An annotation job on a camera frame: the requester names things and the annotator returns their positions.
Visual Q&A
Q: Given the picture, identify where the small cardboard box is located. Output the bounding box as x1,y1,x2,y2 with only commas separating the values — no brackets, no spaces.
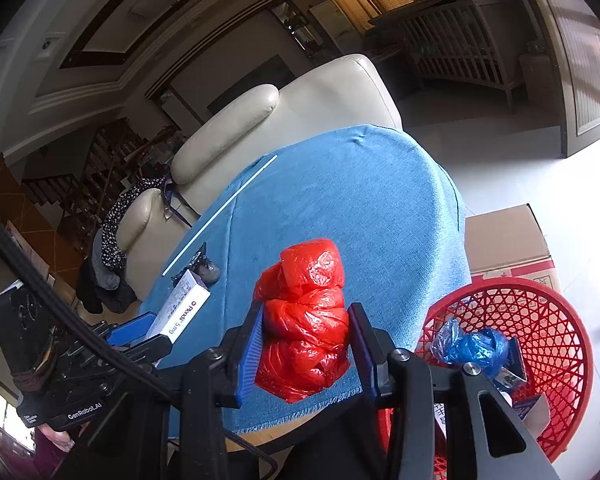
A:
517,42,563,98

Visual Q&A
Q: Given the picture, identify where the white standing air conditioner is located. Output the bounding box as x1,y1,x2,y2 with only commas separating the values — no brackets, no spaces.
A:
307,0,361,56

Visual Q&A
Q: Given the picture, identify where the purple bag with straps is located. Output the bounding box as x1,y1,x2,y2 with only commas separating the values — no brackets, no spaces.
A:
157,172,201,228

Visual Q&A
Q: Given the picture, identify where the person's left hand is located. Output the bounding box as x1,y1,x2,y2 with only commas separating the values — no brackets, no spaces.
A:
39,422,91,456

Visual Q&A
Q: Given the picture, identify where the black garment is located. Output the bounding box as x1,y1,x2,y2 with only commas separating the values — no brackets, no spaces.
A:
75,255,138,316

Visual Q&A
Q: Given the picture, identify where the red plastic bag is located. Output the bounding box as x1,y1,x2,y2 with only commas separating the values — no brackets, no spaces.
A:
252,239,352,403

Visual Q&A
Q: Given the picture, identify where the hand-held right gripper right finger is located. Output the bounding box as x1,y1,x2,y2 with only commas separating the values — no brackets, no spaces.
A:
347,302,563,480

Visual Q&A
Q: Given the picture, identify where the blue plastic bag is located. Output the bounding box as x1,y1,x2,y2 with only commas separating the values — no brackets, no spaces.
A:
430,317,511,376

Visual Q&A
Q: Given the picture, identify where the dark display cabinet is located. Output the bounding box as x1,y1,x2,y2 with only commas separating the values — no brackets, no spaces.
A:
270,0,326,61

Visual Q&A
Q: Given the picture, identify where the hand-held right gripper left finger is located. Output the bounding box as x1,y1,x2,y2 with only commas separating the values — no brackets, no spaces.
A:
55,300,266,480

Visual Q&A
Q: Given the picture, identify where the black cable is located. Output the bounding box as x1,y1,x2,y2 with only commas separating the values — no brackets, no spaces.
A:
0,202,278,480

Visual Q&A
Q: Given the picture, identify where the cream leather sofa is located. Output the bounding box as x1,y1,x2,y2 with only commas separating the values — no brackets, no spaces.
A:
117,54,403,301

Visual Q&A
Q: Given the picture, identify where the thin white stick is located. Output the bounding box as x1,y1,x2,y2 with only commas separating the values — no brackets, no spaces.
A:
162,154,279,277

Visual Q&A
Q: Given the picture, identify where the brown wooden door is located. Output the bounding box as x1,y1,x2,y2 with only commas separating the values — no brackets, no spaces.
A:
510,0,600,158

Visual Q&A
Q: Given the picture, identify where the long white carton box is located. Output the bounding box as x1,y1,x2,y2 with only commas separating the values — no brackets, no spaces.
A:
145,267,212,345

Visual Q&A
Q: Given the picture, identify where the red mesh basket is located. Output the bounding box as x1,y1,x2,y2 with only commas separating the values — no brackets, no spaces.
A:
380,276,595,480

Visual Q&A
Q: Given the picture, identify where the blue tissue packet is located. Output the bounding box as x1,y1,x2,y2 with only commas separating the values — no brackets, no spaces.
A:
511,391,552,435

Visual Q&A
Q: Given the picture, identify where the white wooden crib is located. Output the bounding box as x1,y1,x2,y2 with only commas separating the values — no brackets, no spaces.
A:
367,0,523,111

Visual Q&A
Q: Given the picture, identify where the dark floral garment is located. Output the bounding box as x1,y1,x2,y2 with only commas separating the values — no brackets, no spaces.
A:
101,176,168,270

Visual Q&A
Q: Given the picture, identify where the wooden staircase railing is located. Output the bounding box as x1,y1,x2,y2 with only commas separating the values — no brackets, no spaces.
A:
22,117,181,256

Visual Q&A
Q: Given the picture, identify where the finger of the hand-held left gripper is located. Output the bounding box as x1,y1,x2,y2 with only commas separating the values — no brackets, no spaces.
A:
115,335,175,367
107,311,158,347

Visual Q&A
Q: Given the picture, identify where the black television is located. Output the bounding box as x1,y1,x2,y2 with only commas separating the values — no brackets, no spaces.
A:
207,55,296,116

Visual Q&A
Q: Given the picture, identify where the large cardboard box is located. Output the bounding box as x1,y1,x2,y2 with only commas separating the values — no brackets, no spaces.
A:
462,203,563,293

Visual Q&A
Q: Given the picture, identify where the small dark bag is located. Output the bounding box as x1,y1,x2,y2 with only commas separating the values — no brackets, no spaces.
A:
177,242,222,285

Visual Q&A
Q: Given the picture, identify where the blue tablecloth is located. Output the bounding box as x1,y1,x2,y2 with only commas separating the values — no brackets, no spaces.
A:
139,124,473,436

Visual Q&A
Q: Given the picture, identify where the grey garment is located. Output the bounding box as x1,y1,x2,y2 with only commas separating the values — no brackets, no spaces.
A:
91,232,123,291

